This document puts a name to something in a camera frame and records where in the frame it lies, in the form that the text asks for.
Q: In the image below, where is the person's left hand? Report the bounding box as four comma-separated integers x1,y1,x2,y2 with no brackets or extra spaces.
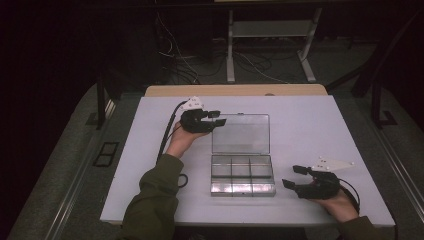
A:
165,121,208,160

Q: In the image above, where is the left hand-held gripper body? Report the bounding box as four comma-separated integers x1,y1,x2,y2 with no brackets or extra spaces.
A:
179,95,216,134

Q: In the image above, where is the light wooden table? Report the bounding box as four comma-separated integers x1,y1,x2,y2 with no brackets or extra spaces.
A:
144,83,329,98

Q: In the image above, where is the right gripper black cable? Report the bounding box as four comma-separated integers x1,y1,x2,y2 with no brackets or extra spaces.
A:
337,177,362,215

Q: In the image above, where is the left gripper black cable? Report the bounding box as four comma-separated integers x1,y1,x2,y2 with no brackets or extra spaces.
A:
156,100,188,164

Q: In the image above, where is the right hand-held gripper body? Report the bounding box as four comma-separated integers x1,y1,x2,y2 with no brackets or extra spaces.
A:
294,156,356,201

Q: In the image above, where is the white metal stand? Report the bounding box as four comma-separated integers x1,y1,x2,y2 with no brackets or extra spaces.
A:
226,7,324,84

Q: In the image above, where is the black metal stand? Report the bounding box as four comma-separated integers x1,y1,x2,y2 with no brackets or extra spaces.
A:
95,73,116,131
370,75,399,130

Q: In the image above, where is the person's right hand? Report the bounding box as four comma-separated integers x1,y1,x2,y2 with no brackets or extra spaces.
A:
308,179,360,224

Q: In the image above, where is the clear plastic compartment box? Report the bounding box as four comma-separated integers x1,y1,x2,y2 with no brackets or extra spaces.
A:
210,112,277,198

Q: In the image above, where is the white floor cable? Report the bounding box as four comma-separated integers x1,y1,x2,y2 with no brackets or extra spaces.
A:
155,12,202,84

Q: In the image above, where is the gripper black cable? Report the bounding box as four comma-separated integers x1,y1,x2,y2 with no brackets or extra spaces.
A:
156,100,188,164
337,177,362,215

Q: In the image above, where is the tangle of black floor cables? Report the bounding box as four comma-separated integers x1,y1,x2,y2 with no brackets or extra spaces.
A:
164,46,303,85

